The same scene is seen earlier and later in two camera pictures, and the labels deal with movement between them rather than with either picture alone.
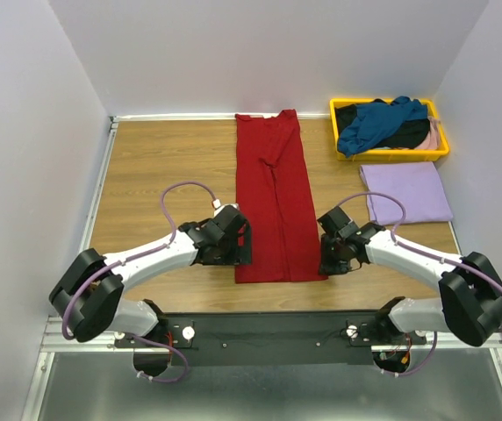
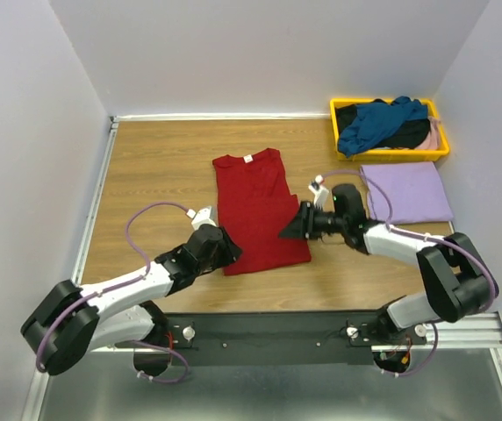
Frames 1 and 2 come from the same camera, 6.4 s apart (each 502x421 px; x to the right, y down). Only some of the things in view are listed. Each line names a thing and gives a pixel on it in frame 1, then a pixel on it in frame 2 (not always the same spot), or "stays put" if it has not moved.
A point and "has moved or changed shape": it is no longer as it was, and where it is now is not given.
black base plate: x=270 y=339 stays put
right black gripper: x=326 y=263 → x=303 y=225
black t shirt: x=409 y=134 stays put
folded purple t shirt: x=416 y=182 stays put
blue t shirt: x=373 y=122 stays put
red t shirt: x=275 y=192 has moved or changed shape
